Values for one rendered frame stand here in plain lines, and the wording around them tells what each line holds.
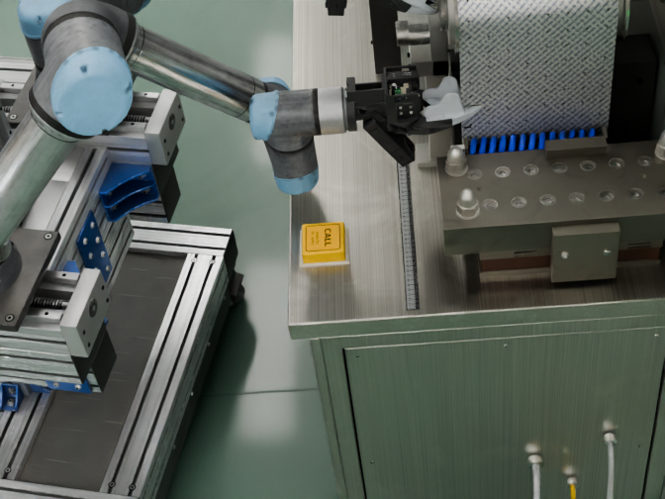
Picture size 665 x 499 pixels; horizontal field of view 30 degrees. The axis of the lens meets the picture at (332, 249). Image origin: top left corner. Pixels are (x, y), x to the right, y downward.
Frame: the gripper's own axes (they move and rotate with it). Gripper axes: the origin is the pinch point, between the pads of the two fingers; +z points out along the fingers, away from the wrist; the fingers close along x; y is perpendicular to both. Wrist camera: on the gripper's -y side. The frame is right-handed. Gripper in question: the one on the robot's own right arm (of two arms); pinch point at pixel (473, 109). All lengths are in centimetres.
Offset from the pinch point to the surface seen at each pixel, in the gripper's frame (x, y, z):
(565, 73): -0.2, 5.9, 14.3
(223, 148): 113, -109, -64
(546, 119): -0.3, -3.2, 11.6
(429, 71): 7.0, 2.5, -6.4
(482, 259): -19.0, -14.8, -0.5
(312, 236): -9.5, -16.6, -27.7
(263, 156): 108, -109, -52
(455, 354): -25.7, -30.2, -5.6
